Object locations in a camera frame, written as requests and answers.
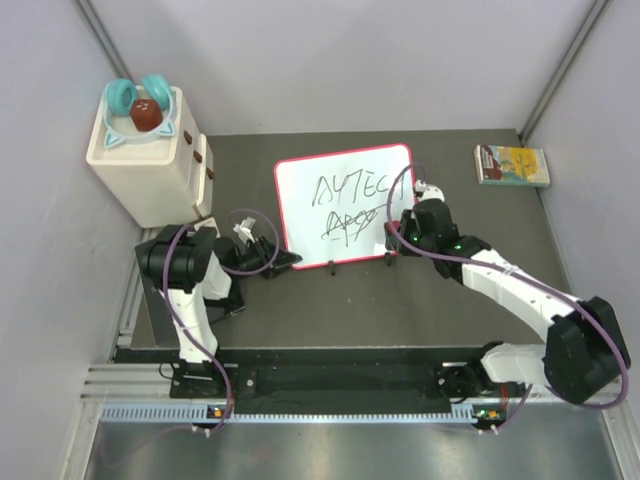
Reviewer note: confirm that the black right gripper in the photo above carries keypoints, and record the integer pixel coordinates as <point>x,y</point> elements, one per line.
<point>407,222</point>

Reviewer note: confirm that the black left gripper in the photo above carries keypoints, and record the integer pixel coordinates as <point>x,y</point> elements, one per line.
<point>265,249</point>

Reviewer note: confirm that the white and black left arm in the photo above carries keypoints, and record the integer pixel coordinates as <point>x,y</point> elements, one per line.
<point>192,267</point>

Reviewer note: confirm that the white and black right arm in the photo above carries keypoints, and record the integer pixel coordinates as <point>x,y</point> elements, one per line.
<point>581,348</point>

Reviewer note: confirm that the red-framed whiteboard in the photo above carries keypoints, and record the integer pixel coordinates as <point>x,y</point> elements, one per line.
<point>333,206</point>

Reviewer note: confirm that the colourful paperback book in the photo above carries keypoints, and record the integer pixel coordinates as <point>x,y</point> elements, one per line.
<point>511,166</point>

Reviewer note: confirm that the cream drawer cabinet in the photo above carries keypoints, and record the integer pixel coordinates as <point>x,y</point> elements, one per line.
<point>160,177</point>

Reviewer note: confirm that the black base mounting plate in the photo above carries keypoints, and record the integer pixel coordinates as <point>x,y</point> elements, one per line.
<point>350,389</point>

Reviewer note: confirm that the dark red cube toy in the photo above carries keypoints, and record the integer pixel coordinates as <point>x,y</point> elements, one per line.
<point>146,114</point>

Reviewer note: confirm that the teal cat-ear headphones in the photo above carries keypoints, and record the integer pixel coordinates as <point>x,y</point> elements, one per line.
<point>119,96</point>

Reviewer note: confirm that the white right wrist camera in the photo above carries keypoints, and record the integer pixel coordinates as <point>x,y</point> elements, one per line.
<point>424,191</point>

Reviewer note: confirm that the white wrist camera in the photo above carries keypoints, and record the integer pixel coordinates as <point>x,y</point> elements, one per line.
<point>424,191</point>
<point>244,230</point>

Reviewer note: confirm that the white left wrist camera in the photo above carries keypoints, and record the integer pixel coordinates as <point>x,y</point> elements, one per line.
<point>244,230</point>

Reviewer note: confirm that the grey slotted cable duct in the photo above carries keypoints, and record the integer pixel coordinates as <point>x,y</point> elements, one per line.
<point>207,414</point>

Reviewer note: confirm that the aluminium extrusion rail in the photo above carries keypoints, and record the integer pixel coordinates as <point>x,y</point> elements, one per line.
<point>127,382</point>

